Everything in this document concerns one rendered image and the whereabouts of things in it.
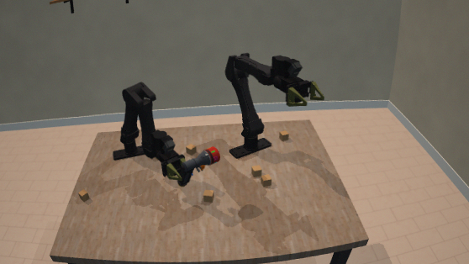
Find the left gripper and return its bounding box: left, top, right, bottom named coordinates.
left=282, top=80, right=324, bottom=107

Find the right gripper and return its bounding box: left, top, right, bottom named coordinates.
left=161, top=154, right=186, bottom=181

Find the red and grey hose nozzle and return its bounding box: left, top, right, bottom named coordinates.
left=177, top=147, right=220, bottom=187

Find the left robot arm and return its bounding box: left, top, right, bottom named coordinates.
left=225, top=53, right=304, bottom=159

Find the small tan block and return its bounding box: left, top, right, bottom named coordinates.
left=203, top=190, right=214, bottom=203
left=261, top=174, right=271, bottom=187
left=78, top=189, right=89, bottom=202
left=186, top=144, right=197, bottom=156
left=279, top=130, right=289, bottom=141
left=251, top=165, right=261, bottom=177

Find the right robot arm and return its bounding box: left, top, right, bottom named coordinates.
left=113, top=82, right=179, bottom=162

